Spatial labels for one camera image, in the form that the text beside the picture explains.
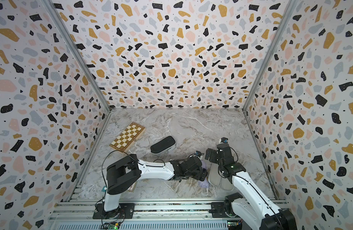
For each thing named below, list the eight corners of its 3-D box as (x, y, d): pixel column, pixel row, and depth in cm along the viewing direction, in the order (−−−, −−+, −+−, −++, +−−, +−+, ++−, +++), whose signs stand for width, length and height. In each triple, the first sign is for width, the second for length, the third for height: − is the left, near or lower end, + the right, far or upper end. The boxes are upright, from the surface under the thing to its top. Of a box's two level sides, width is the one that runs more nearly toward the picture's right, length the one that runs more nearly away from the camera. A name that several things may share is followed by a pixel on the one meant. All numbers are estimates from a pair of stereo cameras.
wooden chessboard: (111, 147, 100) (109, 145, 98) (133, 124, 114) (132, 121, 111) (125, 154, 97) (123, 152, 94) (145, 130, 111) (144, 127, 108)
